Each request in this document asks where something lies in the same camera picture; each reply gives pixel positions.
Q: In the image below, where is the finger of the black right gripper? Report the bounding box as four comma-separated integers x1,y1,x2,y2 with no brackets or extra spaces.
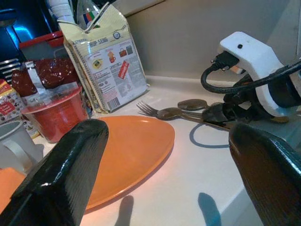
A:
201,103,235,123

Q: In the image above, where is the colourful biscuit pack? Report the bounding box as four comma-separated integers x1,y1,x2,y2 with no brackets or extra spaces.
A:
0,79,40,139

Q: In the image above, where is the silver metal fork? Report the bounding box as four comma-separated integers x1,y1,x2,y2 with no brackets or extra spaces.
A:
136,100,205,118

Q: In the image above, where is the grey mug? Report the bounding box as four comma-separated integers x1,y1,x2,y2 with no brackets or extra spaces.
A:
0,120,44,176

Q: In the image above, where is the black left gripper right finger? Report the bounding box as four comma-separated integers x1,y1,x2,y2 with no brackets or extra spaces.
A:
229,122,301,226

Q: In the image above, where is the silver metal spoon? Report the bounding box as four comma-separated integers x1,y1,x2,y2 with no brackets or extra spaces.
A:
177,98,212,113
156,107,231,130

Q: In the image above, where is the white ribbed container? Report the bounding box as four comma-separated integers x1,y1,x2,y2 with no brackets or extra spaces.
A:
48,0,75,24

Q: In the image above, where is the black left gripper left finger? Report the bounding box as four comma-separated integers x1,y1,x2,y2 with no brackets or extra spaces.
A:
0,119,110,226

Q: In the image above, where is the dark blue glossy appliance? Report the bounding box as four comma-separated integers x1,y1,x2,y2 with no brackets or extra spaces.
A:
0,0,59,62

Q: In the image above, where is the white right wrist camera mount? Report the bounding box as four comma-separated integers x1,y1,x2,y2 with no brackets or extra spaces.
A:
216,32,286,118

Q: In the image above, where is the orange bowl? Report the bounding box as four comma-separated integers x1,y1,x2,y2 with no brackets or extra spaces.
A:
0,167,26,205

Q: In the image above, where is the red tub with clear lid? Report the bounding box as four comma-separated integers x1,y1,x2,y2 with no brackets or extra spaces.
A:
21,86,89,144

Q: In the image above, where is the orange plate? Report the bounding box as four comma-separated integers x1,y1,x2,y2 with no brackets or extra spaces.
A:
81,115,176,214

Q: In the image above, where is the clear plastic bottle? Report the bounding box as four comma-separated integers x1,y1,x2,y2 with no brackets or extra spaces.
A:
76,0,102,30

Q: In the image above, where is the grey box with red rim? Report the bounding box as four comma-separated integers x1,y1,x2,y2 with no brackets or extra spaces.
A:
18,32,69,62

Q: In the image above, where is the dark red snack bag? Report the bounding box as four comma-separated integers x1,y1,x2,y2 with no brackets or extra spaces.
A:
11,57,79,97

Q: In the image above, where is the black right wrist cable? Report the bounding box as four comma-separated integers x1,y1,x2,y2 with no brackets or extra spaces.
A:
200,50,301,95

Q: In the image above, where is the cream cracker bag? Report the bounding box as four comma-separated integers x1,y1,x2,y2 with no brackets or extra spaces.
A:
57,2,150,115

